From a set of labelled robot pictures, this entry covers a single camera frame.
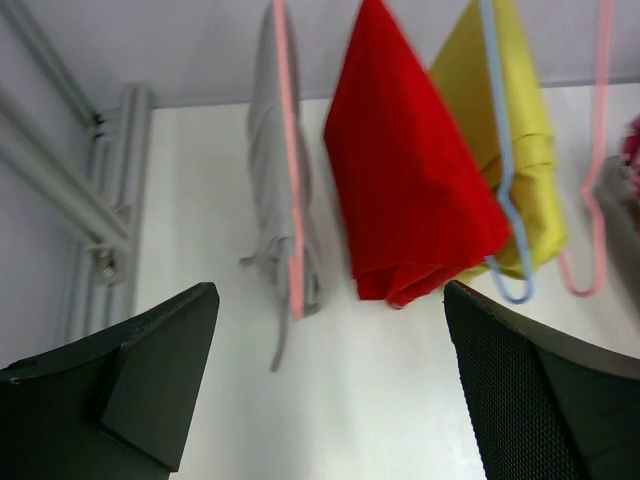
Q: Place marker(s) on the pink hanger with yellow trousers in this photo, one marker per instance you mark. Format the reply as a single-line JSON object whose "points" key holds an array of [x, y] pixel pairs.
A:
{"points": [[605, 22]]}

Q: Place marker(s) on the blue wire hanger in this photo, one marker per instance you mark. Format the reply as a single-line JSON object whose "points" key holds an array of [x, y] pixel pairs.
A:
{"points": [[495, 72]]}

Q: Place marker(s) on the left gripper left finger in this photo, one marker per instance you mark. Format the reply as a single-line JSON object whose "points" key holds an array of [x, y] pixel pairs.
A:
{"points": [[117, 404]]}

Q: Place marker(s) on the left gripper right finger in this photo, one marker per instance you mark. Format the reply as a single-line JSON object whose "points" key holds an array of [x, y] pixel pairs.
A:
{"points": [[543, 404]]}

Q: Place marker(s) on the yellow green trousers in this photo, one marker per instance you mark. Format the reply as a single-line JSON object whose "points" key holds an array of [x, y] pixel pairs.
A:
{"points": [[460, 74]]}

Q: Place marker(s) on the pink hanger far left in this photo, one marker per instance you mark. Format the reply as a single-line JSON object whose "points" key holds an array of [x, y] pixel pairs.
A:
{"points": [[296, 261]]}

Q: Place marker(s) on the grey trousers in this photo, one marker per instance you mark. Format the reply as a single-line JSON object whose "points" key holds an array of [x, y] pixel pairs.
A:
{"points": [[268, 169]]}

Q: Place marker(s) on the left aluminium frame post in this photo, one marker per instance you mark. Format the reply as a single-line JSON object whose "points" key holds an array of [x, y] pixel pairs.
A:
{"points": [[101, 200]]}

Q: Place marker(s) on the red trousers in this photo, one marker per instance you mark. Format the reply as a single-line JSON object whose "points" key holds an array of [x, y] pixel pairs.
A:
{"points": [[416, 209]]}

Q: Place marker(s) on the pink patterned trousers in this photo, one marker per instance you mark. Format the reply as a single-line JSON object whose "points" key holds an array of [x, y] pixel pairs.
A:
{"points": [[630, 151]]}

